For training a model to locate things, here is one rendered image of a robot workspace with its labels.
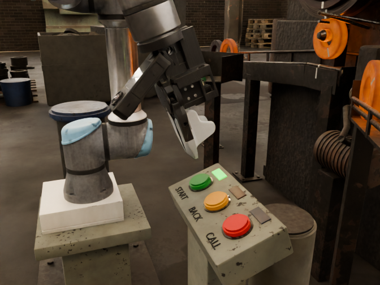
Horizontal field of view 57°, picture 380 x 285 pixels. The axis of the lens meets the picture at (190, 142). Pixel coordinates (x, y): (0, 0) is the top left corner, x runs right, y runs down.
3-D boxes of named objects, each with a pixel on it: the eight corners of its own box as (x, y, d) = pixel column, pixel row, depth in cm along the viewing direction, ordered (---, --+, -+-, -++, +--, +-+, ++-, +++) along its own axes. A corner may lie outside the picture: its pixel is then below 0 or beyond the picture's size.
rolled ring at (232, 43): (227, 76, 220) (232, 75, 221) (236, 51, 206) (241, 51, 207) (216, 56, 230) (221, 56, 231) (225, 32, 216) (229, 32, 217)
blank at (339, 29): (316, 26, 142) (309, 26, 140) (344, 8, 127) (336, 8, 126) (323, 64, 141) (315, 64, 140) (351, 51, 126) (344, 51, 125)
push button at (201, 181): (207, 177, 66) (204, 169, 66) (216, 186, 63) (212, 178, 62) (189, 186, 66) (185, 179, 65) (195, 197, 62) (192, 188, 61)
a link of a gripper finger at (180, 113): (197, 141, 56) (178, 90, 52) (188, 145, 56) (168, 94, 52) (188, 132, 60) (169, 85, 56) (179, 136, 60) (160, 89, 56)
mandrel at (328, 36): (362, 33, 134) (355, 43, 137) (355, 26, 136) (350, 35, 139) (324, 34, 128) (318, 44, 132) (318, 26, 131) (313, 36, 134)
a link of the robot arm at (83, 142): (66, 158, 112) (60, 117, 108) (109, 154, 115) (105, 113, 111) (63, 173, 101) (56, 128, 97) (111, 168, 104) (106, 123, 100)
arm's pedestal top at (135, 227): (35, 262, 96) (33, 249, 94) (41, 206, 124) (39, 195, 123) (151, 239, 106) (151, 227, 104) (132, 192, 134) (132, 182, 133)
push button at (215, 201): (224, 195, 60) (220, 186, 59) (234, 206, 56) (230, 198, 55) (203, 206, 59) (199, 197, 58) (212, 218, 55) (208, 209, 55)
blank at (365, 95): (371, 129, 96) (358, 128, 97) (371, 77, 100) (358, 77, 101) (391, 108, 82) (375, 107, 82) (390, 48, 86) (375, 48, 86)
